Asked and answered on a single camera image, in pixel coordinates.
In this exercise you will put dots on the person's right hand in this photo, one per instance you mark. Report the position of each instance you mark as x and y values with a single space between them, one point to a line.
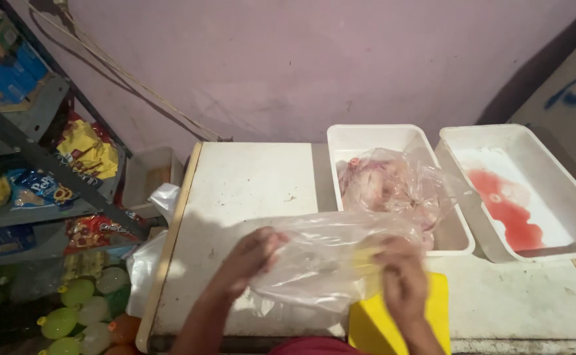
404 281

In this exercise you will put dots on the person's left hand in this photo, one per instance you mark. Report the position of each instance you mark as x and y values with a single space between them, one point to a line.
248 256

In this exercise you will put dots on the person's left fingers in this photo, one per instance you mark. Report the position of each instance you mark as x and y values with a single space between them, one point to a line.
268 241

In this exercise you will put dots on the person's right fingers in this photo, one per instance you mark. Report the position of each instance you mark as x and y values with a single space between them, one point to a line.
391 256

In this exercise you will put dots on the clear plastic bag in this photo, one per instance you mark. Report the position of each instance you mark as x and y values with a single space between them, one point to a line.
327 261

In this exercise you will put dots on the bagged raw chicken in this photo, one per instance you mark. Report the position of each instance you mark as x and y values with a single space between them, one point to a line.
391 187

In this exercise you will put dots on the yellow cutting board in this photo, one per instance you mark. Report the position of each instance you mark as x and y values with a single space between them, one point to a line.
367 325

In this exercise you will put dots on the person's red shirt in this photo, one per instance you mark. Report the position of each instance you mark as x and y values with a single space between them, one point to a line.
312 347

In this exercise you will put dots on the white tray with chicken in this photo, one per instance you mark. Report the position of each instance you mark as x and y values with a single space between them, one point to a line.
367 143

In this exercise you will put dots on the white plastic bag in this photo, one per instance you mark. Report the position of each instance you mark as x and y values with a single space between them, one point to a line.
145 266

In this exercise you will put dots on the small white tub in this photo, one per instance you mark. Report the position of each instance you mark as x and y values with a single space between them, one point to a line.
150 177

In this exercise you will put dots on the white tray with red liquid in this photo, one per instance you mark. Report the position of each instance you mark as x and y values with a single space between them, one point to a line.
529 162

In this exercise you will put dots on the heap of soda bottles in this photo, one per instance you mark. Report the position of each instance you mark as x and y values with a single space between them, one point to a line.
81 310

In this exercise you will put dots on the metal shelf of snack packets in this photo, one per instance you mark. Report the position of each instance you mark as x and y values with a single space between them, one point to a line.
26 148

